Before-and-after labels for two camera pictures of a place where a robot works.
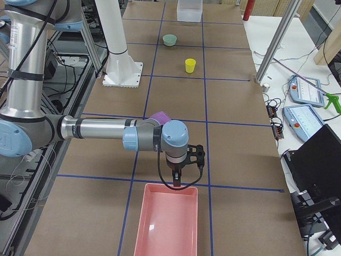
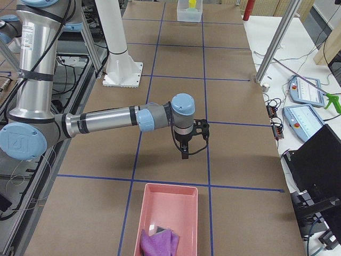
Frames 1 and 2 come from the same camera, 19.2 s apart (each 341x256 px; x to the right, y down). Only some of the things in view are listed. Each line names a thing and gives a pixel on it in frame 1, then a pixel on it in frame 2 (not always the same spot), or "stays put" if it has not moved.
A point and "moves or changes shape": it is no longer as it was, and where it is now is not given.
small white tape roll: [265, 88] stays put
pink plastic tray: [168, 224] stays put
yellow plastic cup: [189, 65] to [192, 4]
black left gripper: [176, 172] to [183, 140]
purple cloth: [161, 117] moves or changes shape
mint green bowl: [169, 39] to [192, 10]
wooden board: [330, 47] stays put
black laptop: [316, 165] stays put
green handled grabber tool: [331, 97] stays put
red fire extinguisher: [248, 9] stays put
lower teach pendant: [302, 120] stays put
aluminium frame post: [290, 16] stays put
